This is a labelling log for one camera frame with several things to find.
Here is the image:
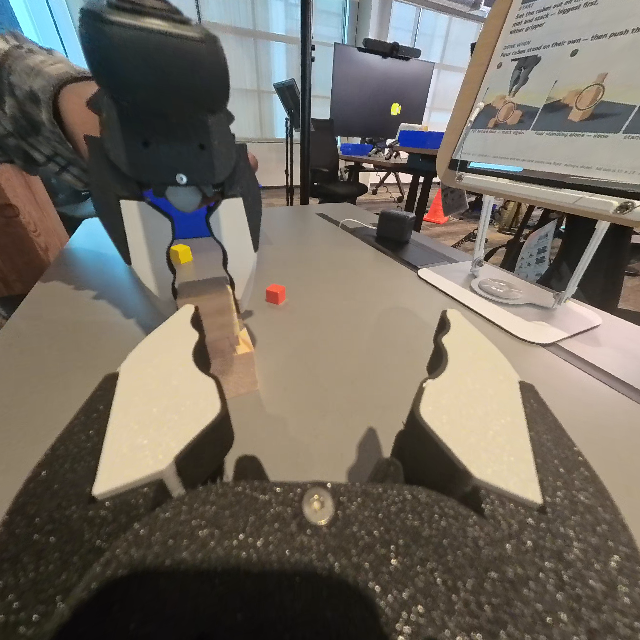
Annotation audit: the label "large black monitor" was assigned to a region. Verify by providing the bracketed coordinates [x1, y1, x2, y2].
[330, 42, 435, 140]

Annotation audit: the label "large natural wooden cube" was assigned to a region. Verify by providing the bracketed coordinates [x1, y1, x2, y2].
[210, 322, 260, 399]

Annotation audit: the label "dark office desk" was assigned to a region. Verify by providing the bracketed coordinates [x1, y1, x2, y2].
[339, 145, 441, 216]

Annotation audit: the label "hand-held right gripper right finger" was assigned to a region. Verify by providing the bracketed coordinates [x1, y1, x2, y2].
[390, 308, 545, 511]

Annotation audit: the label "black webcam bar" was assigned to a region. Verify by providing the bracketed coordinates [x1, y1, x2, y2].
[362, 37, 415, 60]

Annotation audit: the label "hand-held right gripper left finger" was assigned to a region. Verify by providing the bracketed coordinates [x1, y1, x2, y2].
[91, 303, 236, 501]

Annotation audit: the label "brown wooden cabinet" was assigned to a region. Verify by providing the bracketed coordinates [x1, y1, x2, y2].
[0, 164, 69, 297]

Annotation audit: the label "person's left forearm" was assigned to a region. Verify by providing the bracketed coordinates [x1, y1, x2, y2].
[0, 31, 101, 221]

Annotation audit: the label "printed paper sheet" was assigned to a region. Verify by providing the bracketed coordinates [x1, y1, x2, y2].
[514, 220, 558, 283]
[440, 185, 469, 219]

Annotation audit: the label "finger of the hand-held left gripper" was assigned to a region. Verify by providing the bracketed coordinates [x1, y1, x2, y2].
[119, 199, 181, 303]
[207, 196, 260, 306]

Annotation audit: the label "large blue plastic bin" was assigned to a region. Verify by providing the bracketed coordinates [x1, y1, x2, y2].
[142, 187, 213, 241]

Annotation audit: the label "medium natural wooden cube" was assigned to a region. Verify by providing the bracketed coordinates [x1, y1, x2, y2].
[176, 276, 244, 358]

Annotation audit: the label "black office chair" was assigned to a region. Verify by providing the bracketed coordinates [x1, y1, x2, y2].
[307, 117, 369, 205]

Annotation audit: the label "dark grey charger block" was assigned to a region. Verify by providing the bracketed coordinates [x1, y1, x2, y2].
[376, 209, 417, 244]

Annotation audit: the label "person's left hand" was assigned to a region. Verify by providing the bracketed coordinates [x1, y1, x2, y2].
[54, 79, 104, 169]

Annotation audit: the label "tall black pole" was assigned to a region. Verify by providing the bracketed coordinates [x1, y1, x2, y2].
[299, 0, 316, 206]

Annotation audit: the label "orange traffic cone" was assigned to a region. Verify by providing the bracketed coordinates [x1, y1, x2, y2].
[423, 187, 450, 224]

